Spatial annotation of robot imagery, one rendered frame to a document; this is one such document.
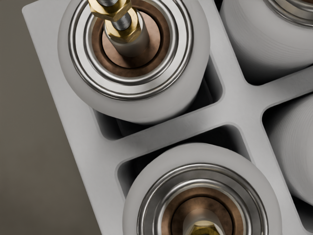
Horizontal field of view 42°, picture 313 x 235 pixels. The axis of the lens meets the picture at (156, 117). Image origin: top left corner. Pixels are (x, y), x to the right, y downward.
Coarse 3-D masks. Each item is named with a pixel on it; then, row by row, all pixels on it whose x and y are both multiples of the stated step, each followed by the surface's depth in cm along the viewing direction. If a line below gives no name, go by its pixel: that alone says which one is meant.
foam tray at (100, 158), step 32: (64, 0) 32; (32, 32) 32; (224, 32) 31; (224, 64) 31; (64, 96) 32; (224, 96) 31; (256, 96) 31; (288, 96) 31; (64, 128) 32; (96, 128) 32; (128, 128) 43; (160, 128) 31; (192, 128) 31; (224, 128) 39; (256, 128) 31; (96, 160) 32; (128, 160) 32; (256, 160) 31; (96, 192) 31; (128, 192) 34; (288, 192) 31; (288, 224) 30
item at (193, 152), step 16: (192, 144) 27; (208, 144) 27; (160, 160) 25; (176, 160) 24; (192, 160) 24; (208, 160) 24; (224, 160) 24; (240, 160) 24; (144, 176) 24; (160, 176) 24; (256, 176) 24; (144, 192) 24; (272, 192) 24; (128, 208) 24; (272, 208) 24; (128, 224) 24; (272, 224) 24
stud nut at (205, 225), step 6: (192, 228) 20; (198, 228) 20; (204, 228) 20; (210, 228) 20; (216, 228) 20; (192, 234) 20; (198, 234) 20; (204, 234) 20; (210, 234) 20; (216, 234) 20
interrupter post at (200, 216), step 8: (200, 208) 24; (192, 216) 22; (200, 216) 21; (208, 216) 22; (216, 216) 23; (184, 224) 22; (192, 224) 21; (216, 224) 21; (184, 232) 21; (224, 232) 21
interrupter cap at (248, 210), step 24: (192, 168) 24; (216, 168) 23; (168, 192) 24; (192, 192) 24; (216, 192) 24; (240, 192) 23; (144, 216) 24; (168, 216) 24; (240, 216) 23; (264, 216) 23
